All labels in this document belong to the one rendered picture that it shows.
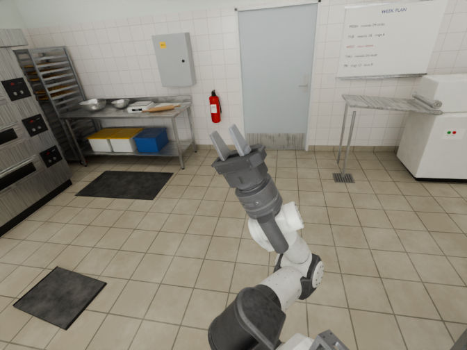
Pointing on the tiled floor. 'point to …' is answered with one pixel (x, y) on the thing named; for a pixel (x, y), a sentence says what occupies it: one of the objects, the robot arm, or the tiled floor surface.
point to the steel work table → (176, 146)
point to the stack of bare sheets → (60, 297)
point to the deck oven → (24, 143)
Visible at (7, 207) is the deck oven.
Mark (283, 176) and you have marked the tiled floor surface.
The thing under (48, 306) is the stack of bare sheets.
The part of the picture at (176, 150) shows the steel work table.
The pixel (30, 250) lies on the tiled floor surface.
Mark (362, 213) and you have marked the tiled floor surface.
